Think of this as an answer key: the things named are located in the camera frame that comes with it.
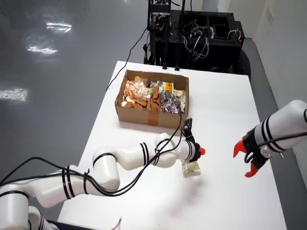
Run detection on white wire bundle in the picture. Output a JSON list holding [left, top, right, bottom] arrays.
[[183, 22, 210, 59]]

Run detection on pastel wafer snack packet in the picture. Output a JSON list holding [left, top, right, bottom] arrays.
[[141, 87, 154, 103]]

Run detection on black stand pole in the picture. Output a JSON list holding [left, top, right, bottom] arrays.
[[162, 23, 169, 70], [174, 0, 187, 71]]

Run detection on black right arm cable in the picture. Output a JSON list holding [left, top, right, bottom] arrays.
[[244, 131, 307, 165]]

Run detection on purple silver snack packet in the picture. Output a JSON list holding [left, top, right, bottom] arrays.
[[159, 92, 182, 114]]

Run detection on orange round cracker bag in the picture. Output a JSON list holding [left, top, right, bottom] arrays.
[[133, 76, 149, 87], [123, 80, 144, 101]]

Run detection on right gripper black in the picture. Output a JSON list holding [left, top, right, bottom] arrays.
[[233, 130, 271, 178]]

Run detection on brown biscuit snack pack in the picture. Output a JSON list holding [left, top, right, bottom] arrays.
[[121, 98, 148, 110]]

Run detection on long black floor cable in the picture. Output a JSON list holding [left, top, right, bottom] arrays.
[[105, 26, 150, 92]]

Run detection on white sunflower seed packet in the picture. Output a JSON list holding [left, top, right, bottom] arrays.
[[181, 160, 201, 178]]

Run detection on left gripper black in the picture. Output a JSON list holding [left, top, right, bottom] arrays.
[[189, 142, 207, 162]]

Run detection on black equipment cart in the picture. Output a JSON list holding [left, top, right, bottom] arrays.
[[143, 9, 251, 75]]

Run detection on brown cardboard box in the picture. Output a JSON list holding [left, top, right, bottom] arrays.
[[114, 69, 190, 129]]

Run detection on black camera rig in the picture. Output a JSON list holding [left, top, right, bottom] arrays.
[[147, 0, 172, 32]]

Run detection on black left arm cable bundle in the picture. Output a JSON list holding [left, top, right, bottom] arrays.
[[0, 109, 190, 197]]

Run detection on coloured loose wires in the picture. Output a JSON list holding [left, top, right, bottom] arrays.
[[112, 217, 123, 230]]

